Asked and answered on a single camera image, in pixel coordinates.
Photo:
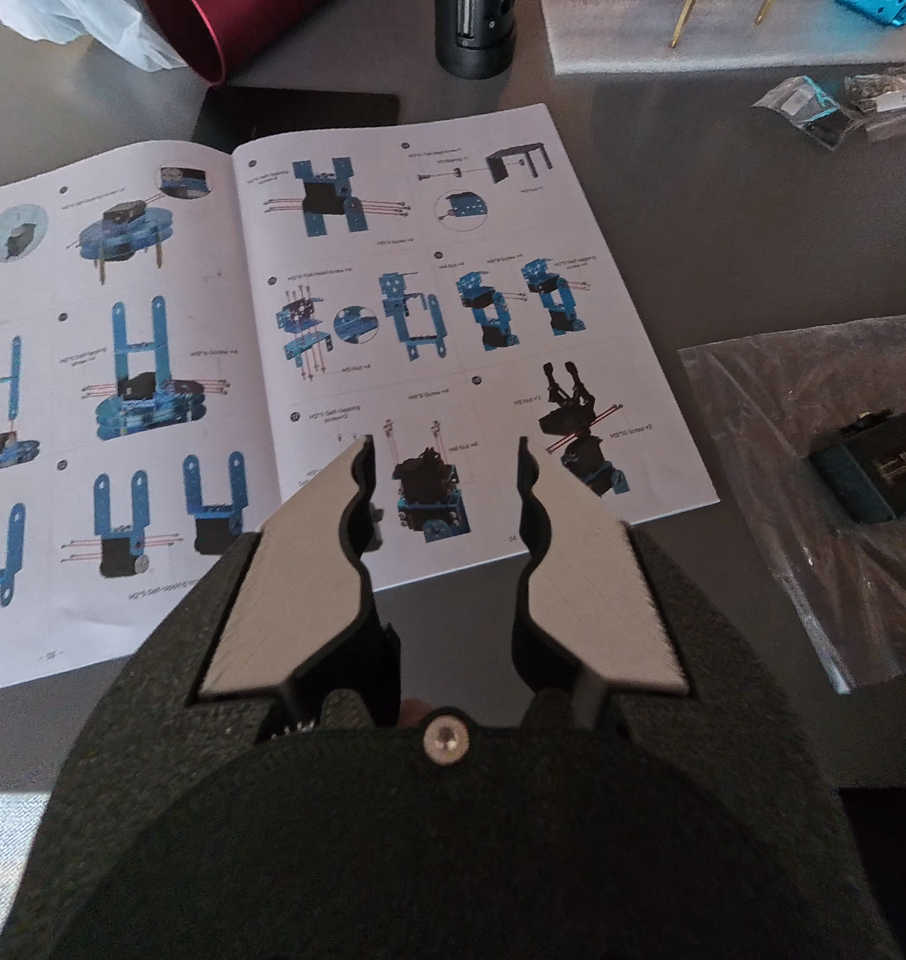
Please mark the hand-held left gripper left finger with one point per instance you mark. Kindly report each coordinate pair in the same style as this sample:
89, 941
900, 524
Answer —
295, 600

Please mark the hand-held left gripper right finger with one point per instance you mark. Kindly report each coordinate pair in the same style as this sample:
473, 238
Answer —
603, 600

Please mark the large clear plastic bag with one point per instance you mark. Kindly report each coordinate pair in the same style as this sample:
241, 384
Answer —
760, 420

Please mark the grey desk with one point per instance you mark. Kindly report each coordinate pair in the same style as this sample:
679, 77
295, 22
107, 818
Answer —
685, 225

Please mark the printed instruction booklet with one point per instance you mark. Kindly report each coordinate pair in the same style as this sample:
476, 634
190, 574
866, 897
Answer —
220, 300

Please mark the black servo motor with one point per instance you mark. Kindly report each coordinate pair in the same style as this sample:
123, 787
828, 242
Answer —
888, 472

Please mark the black rectangular pad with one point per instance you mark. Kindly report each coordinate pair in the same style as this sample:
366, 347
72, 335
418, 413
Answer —
295, 112

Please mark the white foam sheet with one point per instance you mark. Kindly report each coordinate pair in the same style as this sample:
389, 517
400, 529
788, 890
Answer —
610, 45

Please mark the black mesh cylinder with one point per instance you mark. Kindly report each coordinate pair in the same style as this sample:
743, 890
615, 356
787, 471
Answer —
475, 45

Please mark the pile of small hardware bags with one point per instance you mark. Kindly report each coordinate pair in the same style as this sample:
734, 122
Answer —
895, 105

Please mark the red metal cylinder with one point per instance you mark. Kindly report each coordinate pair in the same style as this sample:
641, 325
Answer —
212, 30

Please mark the white crumpled plastic bag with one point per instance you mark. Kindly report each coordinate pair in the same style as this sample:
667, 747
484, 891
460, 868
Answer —
85, 30

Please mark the blue short U bracket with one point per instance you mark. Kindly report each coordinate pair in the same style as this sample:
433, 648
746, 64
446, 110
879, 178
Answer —
873, 11

